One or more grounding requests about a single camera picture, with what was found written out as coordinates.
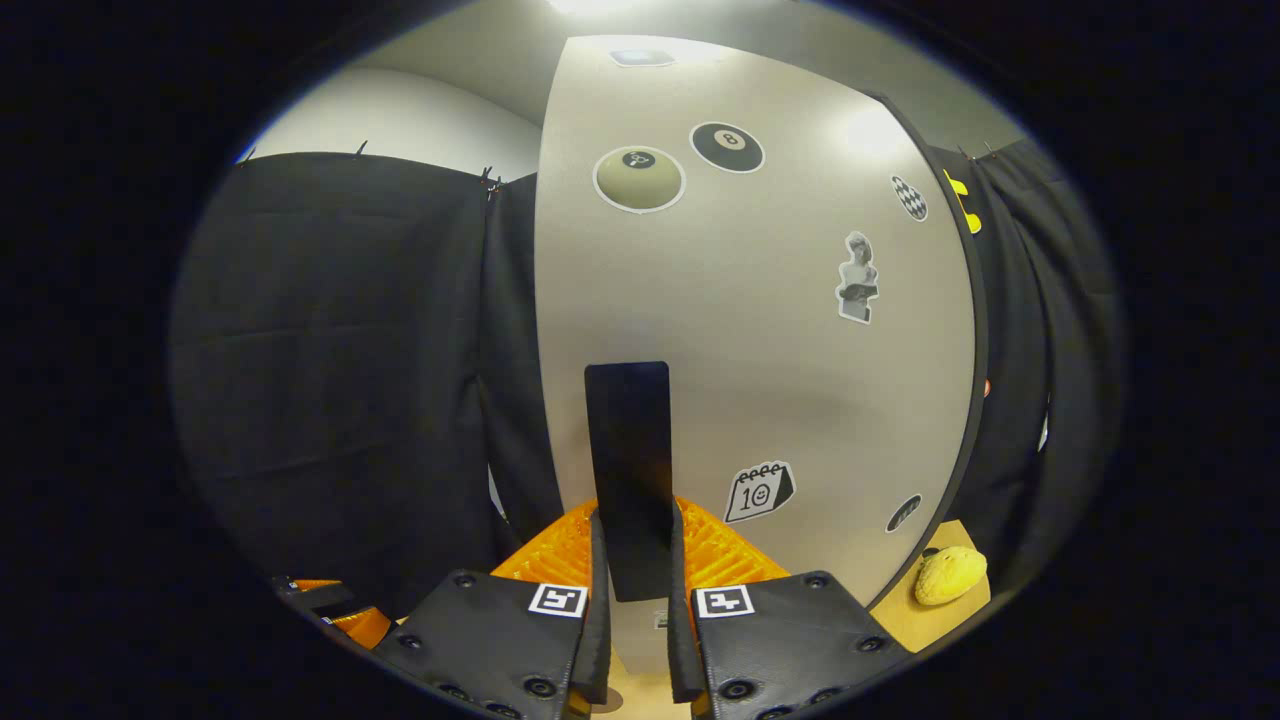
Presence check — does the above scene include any black backdrop cloth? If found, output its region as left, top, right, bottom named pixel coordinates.
left=170, top=140, right=1126, bottom=621

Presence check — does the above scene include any long ceiling light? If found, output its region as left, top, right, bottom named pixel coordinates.
left=545, top=0, right=701, bottom=16

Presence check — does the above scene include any yellow lumpy object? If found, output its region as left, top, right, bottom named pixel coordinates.
left=914, top=546, right=989, bottom=607

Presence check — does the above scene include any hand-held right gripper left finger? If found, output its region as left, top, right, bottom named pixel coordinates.
left=375, top=500, right=613, bottom=720

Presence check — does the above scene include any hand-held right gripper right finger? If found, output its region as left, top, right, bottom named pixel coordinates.
left=666, top=497, right=913, bottom=720

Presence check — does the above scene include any white cabinet door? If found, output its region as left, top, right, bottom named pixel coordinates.
left=533, top=35, right=981, bottom=676

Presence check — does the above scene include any black door handle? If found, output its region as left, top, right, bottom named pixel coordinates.
left=584, top=361, right=677, bottom=603

